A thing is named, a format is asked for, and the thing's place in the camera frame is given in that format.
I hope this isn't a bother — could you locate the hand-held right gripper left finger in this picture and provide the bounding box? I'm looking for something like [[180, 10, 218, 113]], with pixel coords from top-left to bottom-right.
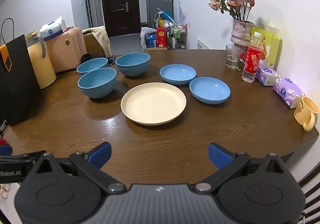
[[32, 142, 127, 194]]

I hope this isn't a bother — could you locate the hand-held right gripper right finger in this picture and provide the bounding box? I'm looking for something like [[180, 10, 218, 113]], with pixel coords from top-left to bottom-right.
[[195, 142, 288, 194]]

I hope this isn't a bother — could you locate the blue deep bowl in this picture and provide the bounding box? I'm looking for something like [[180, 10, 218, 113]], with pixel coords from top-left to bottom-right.
[[78, 67, 117, 99], [115, 52, 151, 77], [76, 57, 108, 76]]

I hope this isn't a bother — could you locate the blue shallow plate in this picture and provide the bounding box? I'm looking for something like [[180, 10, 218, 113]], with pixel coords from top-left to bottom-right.
[[160, 64, 197, 85], [189, 77, 231, 104]]

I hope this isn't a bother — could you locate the cream ribbed plate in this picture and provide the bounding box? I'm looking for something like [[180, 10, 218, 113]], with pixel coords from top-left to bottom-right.
[[121, 82, 187, 125]]

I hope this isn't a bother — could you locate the black paper bag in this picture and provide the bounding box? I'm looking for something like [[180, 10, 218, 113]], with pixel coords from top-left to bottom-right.
[[0, 18, 42, 126]]

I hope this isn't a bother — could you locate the clear drinking glass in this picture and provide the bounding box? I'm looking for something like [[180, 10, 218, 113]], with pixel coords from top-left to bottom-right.
[[225, 44, 242, 70]]

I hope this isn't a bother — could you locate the white purple tissue pack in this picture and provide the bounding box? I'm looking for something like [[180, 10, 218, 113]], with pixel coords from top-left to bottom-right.
[[255, 62, 278, 86]]

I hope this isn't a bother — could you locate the yellow bear mug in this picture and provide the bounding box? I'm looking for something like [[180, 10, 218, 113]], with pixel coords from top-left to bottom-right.
[[294, 96, 320, 131]]

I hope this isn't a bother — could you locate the dark slatted chair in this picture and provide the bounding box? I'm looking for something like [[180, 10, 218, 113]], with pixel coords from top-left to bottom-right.
[[297, 164, 320, 224]]

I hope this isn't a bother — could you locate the red label water bottle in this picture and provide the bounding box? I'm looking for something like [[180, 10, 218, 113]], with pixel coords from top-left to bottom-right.
[[242, 31, 264, 83]]

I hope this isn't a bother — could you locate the yellow thermos jug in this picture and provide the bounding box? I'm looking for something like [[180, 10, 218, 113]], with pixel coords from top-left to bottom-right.
[[25, 31, 57, 89]]

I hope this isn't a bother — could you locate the pink suitcase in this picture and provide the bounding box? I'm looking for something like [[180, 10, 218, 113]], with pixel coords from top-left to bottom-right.
[[45, 27, 87, 73]]

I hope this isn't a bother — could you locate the yellow-green snack box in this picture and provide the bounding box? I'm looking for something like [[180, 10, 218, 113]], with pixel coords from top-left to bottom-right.
[[251, 26, 281, 69]]

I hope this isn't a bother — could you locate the metal storage cart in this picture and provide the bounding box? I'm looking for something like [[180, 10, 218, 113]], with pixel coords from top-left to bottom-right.
[[167, 23, 187, 50]]

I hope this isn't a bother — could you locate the blue carton box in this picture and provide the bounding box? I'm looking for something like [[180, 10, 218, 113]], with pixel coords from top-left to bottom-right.
[[145, 33, 157, 48]]

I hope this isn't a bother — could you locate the tall red box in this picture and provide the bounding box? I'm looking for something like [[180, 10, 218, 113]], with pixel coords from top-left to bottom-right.
[[156, 26, 167, 48]]

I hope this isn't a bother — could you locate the white plastic bag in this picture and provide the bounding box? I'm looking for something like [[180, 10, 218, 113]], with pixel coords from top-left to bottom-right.
[[140, 27, 157, 48]]

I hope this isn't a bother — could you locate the dark brown door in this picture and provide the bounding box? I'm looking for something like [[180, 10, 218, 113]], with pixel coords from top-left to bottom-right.
[[100, 0, 139, 37]]

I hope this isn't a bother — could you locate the blue shopping bag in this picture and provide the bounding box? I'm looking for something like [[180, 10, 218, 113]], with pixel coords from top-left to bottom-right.
[[154, 8, 173, 27]]

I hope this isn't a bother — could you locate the grey framed inner door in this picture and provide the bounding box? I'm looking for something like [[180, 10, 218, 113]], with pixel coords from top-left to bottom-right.
[[83, 0, 98, 28]]

